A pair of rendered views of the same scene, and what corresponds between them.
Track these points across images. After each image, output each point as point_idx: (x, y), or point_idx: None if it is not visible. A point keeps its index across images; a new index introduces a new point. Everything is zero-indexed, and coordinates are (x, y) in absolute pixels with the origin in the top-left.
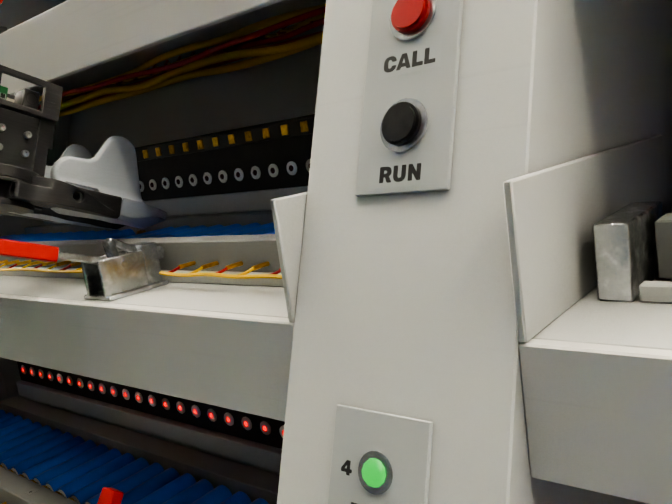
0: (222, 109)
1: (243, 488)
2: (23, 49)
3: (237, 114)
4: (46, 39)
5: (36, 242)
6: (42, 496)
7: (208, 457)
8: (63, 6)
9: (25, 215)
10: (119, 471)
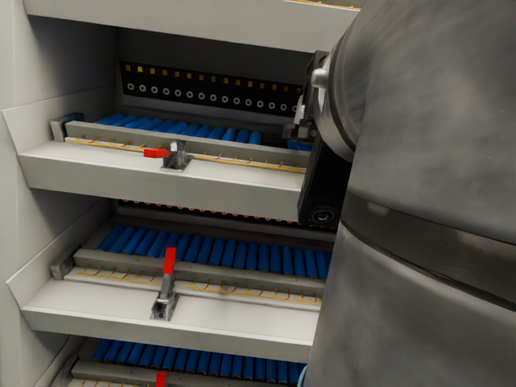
0: (280, 64)
1: (329, 250)
2: (293, 21)
3: (292, 70)
4: (325, 26)
5: (246, 144)
6: (254, 274)
7: (299, 239)
8: (356, 13)
9: (294, 140)
10: (266, 253)
